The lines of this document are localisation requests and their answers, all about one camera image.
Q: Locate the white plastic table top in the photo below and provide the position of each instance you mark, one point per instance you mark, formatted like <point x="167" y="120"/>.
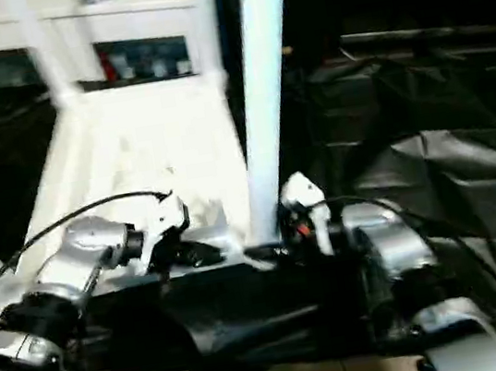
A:
<point x="105" y="137"/>

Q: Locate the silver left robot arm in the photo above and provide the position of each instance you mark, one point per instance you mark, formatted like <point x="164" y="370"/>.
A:
<point x="84" y="247"/>

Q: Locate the black work mat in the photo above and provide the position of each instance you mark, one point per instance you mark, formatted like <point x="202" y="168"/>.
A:
<point x="407" y="124"/>

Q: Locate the small tan label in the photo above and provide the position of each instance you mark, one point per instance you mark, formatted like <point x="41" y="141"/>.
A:
<point x="287" y="50"/>

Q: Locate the white glass-door sideboard cabinet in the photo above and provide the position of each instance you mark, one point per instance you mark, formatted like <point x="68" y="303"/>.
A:
<point x="134" y="20"/>

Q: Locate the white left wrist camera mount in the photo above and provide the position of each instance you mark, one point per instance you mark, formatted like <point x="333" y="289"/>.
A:
<point x="164" y="216"/>

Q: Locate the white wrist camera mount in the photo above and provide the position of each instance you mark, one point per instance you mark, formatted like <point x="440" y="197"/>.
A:
<point x="164" y="216"/>
<point x="299" y="187"/>

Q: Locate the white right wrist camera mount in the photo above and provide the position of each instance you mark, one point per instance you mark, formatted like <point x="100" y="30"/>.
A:
<point x="299" y="187"/>

